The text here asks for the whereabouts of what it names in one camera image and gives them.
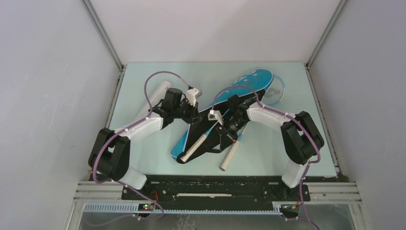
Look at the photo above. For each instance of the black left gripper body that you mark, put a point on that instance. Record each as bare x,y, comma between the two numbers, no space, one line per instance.
188,111

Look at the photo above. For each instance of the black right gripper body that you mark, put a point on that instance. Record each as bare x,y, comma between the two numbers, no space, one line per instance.
234,124

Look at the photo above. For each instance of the blue racket bag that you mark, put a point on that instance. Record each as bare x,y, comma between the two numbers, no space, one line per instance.
253,83

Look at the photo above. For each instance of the blue racket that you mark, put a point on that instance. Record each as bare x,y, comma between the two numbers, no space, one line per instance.
193,148
271,97

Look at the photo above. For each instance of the white shuttlecock tube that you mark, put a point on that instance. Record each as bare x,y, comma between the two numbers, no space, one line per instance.
156,96

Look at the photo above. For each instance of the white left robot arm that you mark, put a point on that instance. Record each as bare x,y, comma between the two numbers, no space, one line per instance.
110,155

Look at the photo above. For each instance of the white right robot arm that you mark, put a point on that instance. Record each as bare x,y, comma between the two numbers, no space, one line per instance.
301,138

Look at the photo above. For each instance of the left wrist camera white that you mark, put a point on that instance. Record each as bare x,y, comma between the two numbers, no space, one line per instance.
192,94

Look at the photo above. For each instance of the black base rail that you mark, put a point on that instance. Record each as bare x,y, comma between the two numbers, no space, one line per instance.
229,193

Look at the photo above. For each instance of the grey cable duct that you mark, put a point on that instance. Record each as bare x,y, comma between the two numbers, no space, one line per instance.
111,207

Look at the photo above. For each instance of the aluminium frame post left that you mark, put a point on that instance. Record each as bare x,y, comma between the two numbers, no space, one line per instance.
91,11

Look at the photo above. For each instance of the aluminium frame post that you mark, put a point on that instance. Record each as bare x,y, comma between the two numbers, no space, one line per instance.
327,31
91,11

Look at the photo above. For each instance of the aluminium frame post right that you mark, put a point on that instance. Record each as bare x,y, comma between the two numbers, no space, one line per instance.
327,31

